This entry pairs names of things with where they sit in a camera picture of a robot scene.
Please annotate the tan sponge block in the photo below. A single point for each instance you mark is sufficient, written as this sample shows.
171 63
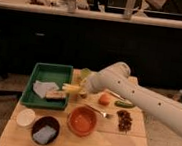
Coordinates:
53 95

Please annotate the white handled spatula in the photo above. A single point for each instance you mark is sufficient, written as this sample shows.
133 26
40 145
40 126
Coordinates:
115 95

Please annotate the dark brown bowl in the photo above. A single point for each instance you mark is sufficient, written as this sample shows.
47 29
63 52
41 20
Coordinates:
42 122

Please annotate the green pepper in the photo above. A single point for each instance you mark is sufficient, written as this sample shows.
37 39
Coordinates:
121 104

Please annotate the orange bowl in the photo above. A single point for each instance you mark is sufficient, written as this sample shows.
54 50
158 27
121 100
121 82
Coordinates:
82 121

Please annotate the yellow banana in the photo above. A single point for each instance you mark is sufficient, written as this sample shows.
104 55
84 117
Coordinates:
71 88

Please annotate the green plastic tray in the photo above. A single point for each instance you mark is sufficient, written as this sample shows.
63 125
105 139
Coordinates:
44 78

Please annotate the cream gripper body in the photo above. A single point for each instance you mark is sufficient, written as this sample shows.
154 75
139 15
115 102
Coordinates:
82 88

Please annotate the blue sponge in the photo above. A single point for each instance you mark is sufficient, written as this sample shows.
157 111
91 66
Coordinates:
44 134

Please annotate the dark grape bunch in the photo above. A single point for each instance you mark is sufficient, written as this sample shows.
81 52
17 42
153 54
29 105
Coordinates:
125 120

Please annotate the white folded cloth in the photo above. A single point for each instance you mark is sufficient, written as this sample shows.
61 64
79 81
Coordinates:
42 87

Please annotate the green plastic cup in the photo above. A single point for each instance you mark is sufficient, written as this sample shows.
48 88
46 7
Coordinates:
85 72

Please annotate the metal fork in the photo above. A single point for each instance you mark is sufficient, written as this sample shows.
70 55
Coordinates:
104 114

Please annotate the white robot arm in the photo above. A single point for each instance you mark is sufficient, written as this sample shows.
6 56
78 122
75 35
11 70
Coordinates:
116 78

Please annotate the orange fruit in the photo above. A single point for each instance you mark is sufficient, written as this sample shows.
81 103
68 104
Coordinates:
104 100

